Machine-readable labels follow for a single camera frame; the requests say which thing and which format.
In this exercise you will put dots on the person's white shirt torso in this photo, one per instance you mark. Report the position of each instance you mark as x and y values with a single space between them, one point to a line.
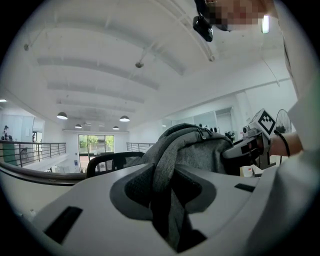
300 200

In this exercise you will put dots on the black standing fan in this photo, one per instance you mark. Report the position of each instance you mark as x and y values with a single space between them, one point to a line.
283 121

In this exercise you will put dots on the dark wooden handrail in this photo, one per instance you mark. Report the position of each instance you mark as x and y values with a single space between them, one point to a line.
37 175

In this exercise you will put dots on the metal railing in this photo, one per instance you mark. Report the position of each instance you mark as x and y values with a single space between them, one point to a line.
140 147
37 151

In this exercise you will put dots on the black head-worn camera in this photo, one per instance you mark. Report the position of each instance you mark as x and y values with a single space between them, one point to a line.
203 27

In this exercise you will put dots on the grey ceiling fixture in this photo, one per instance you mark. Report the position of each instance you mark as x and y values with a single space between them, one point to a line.
139 64

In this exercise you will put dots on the grey backpack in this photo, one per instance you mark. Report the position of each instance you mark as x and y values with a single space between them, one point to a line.
190 147

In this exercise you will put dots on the ceiling tube light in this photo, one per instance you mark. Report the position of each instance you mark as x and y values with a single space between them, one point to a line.
265 23

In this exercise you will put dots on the group of black wall-hung items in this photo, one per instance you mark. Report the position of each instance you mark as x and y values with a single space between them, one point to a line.
208 128

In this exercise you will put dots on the black pendant lamp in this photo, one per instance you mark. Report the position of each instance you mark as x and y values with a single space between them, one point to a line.
115 127
62 115
78 126
124 118

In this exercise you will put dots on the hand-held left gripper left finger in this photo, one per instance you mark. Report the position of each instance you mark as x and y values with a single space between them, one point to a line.
136 192

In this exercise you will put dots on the person's right forearm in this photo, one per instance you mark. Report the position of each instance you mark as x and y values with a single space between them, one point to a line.
292 143

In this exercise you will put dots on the large glass window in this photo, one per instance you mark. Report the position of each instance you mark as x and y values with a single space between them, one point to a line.
96 143

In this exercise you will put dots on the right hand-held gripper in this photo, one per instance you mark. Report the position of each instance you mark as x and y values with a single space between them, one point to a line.
263 135

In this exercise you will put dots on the black office chair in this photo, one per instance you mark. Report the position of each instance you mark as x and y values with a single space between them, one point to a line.
117 156

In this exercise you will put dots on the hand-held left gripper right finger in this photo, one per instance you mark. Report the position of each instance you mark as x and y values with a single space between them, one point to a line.
197 192

